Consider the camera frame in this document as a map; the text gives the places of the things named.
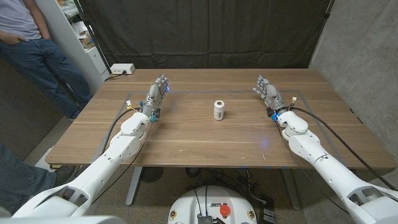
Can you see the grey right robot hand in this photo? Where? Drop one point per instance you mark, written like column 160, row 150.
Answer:
column 271, row 95

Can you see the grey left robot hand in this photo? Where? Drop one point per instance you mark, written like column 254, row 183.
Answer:
column 155, row 95

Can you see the small white bottle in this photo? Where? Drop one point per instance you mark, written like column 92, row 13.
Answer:
column 219, row 110

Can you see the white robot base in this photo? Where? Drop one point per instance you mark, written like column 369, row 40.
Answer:
column 192, row 205

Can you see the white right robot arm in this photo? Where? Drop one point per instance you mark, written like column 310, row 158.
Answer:
column 311, row 146

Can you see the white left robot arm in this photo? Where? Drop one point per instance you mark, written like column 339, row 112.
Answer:
column 118, row 149

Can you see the white power socket box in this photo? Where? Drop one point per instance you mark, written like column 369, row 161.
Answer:
column 122, row 68

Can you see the black backdrop curtain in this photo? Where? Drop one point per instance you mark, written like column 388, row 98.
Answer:
column 202, row 31

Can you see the round black floor fan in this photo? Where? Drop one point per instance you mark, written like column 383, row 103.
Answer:
column 151, row 175

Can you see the black backdrop stand pole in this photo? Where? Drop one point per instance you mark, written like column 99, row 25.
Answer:
column 93, row 40
column 329, row 7

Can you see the brown cardboard box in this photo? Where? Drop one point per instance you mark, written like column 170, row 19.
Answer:
column 87, row 42

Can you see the white crumpled papers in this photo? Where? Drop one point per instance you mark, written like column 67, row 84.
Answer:
column 79, row 28

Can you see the white shelf cabinet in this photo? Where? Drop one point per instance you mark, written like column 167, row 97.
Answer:
column 66, row 37

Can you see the black floor power strip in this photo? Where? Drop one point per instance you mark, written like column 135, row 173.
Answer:
column 267, row 214

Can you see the person in grey t-shirt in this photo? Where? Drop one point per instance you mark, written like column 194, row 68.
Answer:
column 37, row 56

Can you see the red emergency stop button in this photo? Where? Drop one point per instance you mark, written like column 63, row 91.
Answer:
column 224, row 210

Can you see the white flat floor board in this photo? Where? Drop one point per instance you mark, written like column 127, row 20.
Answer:
column 43, row 161

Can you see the white robot torso shell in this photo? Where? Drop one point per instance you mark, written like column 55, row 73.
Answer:
column 62, row 220

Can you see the seated person in blue jeans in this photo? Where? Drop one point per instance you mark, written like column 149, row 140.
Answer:
column 18, row 180

